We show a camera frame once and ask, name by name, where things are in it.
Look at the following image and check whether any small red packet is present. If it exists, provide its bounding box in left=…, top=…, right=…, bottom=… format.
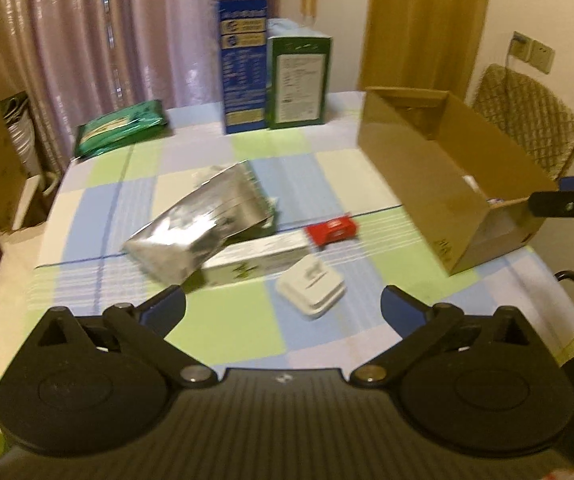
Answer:
left=304, top=216, right=358, bottom=248

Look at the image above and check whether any tall blue carton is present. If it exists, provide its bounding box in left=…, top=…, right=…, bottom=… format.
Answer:
left=211, top=0, right=268, bottom=134

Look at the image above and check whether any green white toothpaste box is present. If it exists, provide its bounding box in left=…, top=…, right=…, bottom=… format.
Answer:
left=201, top=230, right=311, bottom=286

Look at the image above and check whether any silver foil bag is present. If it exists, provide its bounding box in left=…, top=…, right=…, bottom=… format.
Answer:
left=123, top=162, right=273, bottom=285

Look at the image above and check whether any brown wooden door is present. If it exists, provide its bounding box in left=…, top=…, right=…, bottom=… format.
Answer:
left=358, top=0, right=488, bottom=99

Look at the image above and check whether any checkered tablecloth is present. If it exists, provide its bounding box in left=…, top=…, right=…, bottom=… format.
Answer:
left=25, top=92, right=574, bottom=370

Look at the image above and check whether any pink curtain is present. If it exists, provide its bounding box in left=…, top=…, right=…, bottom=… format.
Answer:
left=0, top=0, right=277, bottom=172

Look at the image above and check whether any pile of cardboard boxes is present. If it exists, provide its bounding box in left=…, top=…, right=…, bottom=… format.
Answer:
left=0, top=91, right=42, bottom=231

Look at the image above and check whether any brown cardboard box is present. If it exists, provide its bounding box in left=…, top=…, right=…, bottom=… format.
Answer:
left=357, top=87, right=557, bottom=274

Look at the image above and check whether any green snack packet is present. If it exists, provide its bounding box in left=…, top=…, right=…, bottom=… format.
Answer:
left=74, top=100, right=168, bottom=159

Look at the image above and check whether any tall green carton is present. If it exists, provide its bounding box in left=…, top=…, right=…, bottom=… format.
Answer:
left=266, top=18, right=332, bottom=129

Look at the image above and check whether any white wall socket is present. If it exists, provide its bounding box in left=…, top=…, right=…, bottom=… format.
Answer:
left=509, top=32, right=556, bottom=74

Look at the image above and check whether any white power adapter plug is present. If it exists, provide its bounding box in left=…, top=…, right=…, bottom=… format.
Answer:
left=276, top=255, right=346, bottom=318

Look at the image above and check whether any quilted beige chair cushion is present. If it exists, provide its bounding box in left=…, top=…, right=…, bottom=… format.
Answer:
left=472, top=64, right=574, bottom=181

